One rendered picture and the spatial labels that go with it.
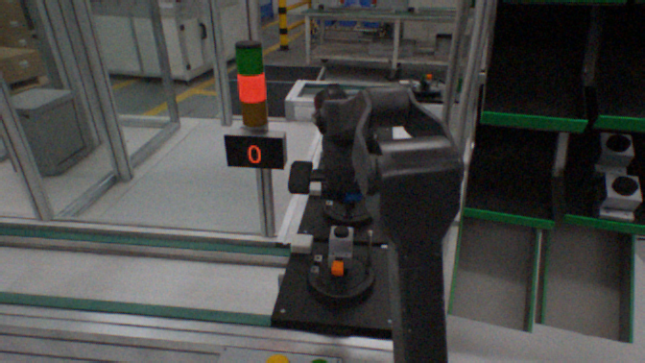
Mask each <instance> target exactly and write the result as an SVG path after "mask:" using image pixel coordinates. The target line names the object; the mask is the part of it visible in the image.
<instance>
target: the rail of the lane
mask: <svg viewBox="0 0 645 363"><path fill-rule="evenodd" d="M350 336H351V329H347V328H337V327H318V333H311V332H301V331H292V330H282V329H272V328H263V327H243V326H234V325H224V324H214V323H204V322H203V323H195V322H185V321H176V320H166V319H157V318H146V317H136V316H127V315H117V314H107V313H97V312H91V313H87V312H77V311H67V310H57V309H47V308H37V307H27V306H17V305H6V304H0V360H9V361H17V362H25V363H34V362H35V363H217V361H218V358H219V356H220V353H221V351H222V348H223V347H228V348H237V349H246V350H252V349H256V350H264V351H283V352H291V353H301V354H310V355H319V356H328V357H338V358H342V359H343V363H394V344H393V341H388V340H378V339H369V338H359V337H350Z"/></svg>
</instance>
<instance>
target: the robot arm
mask: <svg viewBox="0 0 645 363"><path fill-rule="evenodd" d="M314 104H315V110H314V113H312V122H313V123H314V124H315V125H316V126H317V127H318V129H319V131H320V133H321V134H323V136H322V153H323V161H324V169H313V167H314V164H313V161H306V160H295V161H294V162H293V163H292V164H291V169H290V175H289V180H288V190H289V192H290V193H291V194H300V195H308V194H309V193H310V184H311V182H321V185H322V187H321V190H322V198H324V199H328V200H331V201H334V202H337V203H339V204H342V205H345V204H347V203H350V202H354V201H361V199H362V195H363V196H365V201H366V209H367V212H368V213H369V215H370V217H371V218H372V219H373V221H374V222H375V224H376V225H377V227H379V229H380V230H381V231H382V233H383V234H384V236H385V238H386V242H385V245H386V246H387V262H388V279H389V295H390V299H391V311H392V316H391V320H392V328H393V344H394V363H448V354H447V333H446V325H447V322H446V313H445V293H444V272H443V268H442V240H443V238H444V237H445V235H446V233H447V231H448V230H449V228H450V226H451V224H452V223H453V221H454V219H455V217H456V216H457V214H458V212H459V210H460V203H461V183H462V181H463V178H464V170H465V167H464V161H463V158H462V155H461V153H460V151H459V149H458V147H457V145H456V143H455V141H454V139H453V137H452V135H451V133H450V131H449V129H448V128H447V126H446V124H445V123H444V122H443V121H442V120H441V119H440V118H438V117H437V116H436V115H434V114H433V113H431V112H430V111H429V110H427V109H425V108H424V107H423V106H421V105H420V104H418V103H417V100H416V98H415V96H414V94H413V92H412V90H411V89H410V88H409V87H404V86H403V85H388V86H370V87H366V88H365V90H360V91H359V92H358V95H356V96H354V97H352V98H350V99H348V97H347V93H346V91H345V90H343V89H342V88H340V84H339V83H334V84H327V88H325V89H322V90H321V91H319V92H318V93H317V94H316V96H315V97H314ZM388 127H403V129H404V131H405V132H406V133H407V134H408V135H410V136H411V137H405V138H392V139H377V140H373V141H372V142H371V143H370V146H369V150H368V149H367V146H366V143H365V138H368V137H369V136H370V135H372V134H373V129H375V128H388ZM312 170H313V173H312ZM344 192H345V196H344Z"/></svg>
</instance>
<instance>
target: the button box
mask: <svg viewBox="0 0 645 363"><path fill-rule="evenodd" d="M274 354H282V355H284V356H286V357H287V359H288V362H289V363H310V362H311V361H312V360H314V359H318V358H322V359H325V360H327V361H328V362H329V363H343V359H342V358H338V357H328V356H319V355H310V354H301V353H291V352H283V351H264V350H256V349H252V350H246V349H237V348H228V347H223V348H222V351H221V353H220V356H219V358H218V361H217V363H265V362H266V361H267V359H268V358H270V357H271V356H272V355H274Z"/></svg>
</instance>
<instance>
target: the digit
mask: <svg viewBox="0 0 645 363"><path fill-rule="evenodd" d="M241 140H242V149H243V159H244V165H249V166H266V167H267V162H266V150H265V140H263V139H244V138H241Z"/></svg>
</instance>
